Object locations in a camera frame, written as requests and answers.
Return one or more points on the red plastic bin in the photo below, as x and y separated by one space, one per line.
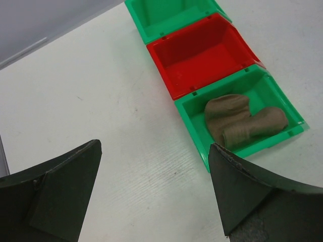
200 54

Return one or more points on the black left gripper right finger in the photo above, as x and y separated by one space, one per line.
256 204

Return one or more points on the tan sock with striped cuff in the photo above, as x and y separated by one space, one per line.
231 124

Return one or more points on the green plastic bin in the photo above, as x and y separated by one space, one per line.
263 91
155 19

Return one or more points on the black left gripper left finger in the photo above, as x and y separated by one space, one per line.
48 202

